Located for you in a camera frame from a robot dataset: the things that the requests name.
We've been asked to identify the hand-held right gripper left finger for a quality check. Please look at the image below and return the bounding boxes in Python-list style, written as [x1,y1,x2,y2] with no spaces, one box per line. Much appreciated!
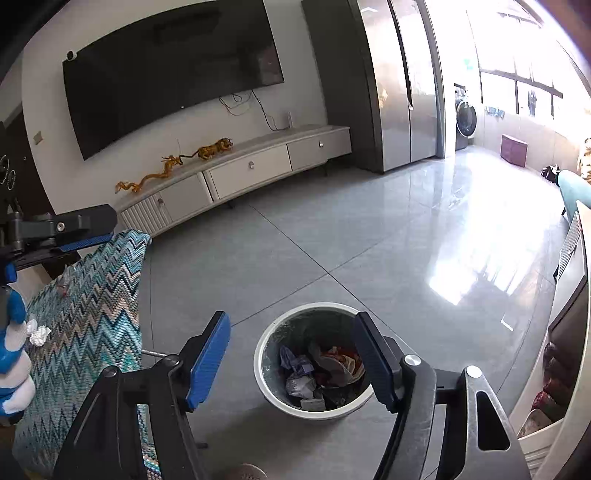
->
[53,311,232,480]

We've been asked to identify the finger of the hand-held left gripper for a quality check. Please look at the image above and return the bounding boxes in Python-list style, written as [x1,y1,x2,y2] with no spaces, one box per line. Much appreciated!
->
[18,204,117,250]
[11,232,115,271]

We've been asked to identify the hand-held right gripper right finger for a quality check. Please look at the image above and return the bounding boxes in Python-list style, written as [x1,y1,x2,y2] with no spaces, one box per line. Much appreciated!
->
[351,311,532,480]

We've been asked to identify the red and white carton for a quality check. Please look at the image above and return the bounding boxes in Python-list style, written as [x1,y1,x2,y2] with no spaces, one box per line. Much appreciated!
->
[323,346,366,385]

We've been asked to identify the black and white wrapper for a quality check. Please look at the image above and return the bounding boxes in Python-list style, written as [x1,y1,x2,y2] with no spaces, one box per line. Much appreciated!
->
[323,385,357,408]

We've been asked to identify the clear plastic bag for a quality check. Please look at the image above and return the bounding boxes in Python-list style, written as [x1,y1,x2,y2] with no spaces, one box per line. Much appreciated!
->
[308,344,352,387]

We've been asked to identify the white round trash bin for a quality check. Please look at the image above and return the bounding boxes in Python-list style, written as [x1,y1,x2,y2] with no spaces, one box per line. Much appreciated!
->
[253,302,376,421]

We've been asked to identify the silver foil wrapper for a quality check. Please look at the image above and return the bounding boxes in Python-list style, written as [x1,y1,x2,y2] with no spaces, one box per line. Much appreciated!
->
[285,373,320,398]

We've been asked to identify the purple wrapper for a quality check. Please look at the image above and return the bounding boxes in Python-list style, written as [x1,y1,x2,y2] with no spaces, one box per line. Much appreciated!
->
[279,346,315,375]

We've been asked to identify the person's left hand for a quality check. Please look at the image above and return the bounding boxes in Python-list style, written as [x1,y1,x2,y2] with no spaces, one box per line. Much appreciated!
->
[0,265,37,425]

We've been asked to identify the crumpled clear wrapper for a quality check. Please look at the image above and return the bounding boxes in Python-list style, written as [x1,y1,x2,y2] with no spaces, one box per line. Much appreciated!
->
[57,265,77,296]

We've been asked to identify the teal zigzag blanket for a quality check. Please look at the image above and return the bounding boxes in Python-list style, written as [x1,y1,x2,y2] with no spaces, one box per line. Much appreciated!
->
[11,229,162,480]

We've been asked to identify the dark brown entrance door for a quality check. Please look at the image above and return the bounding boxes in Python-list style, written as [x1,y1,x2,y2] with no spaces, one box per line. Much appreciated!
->
[0,104,57,217]

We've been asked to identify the golden dragon figurine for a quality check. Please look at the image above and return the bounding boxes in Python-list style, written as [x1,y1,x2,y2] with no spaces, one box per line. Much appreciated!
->
[115,154,185,195]

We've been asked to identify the crumpled white paper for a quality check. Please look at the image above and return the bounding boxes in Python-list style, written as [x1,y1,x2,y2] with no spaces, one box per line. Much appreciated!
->
[28,318,52,346]

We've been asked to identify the golden tiger figurine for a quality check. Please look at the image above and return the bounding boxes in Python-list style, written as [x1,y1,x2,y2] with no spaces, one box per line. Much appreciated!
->
[180,137,234,162]

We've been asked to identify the white television stand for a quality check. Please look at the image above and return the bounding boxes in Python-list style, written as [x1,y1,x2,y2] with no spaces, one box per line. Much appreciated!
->
[113,124,352,239]

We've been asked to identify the white coffee table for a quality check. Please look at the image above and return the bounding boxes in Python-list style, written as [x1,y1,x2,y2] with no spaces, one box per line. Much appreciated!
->
[508,212,591,480]

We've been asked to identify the purple storage box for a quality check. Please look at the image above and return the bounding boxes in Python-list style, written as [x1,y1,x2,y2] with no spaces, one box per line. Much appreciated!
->
[501,134,529,168]

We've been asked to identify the grey washing machine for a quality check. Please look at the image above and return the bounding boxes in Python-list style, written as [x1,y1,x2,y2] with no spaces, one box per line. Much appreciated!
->
[454,83,478,152]

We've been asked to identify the teal chair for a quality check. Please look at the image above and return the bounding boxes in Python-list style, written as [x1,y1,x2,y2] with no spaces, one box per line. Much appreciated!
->
[556,169,591,227]

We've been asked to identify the silver double-door refrigerator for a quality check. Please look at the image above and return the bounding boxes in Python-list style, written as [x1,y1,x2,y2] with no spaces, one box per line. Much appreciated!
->
[301,0,447,175]

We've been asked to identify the black-framed window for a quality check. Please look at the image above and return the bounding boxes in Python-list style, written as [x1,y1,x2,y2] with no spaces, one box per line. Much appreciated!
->
[466,7,591,121]

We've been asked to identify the black wall television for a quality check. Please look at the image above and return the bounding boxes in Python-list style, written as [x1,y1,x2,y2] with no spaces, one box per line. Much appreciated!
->
[62,0,285,161]

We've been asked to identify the black television cables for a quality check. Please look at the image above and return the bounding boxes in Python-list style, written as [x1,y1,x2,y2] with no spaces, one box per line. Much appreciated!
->
[218,90,290,133]

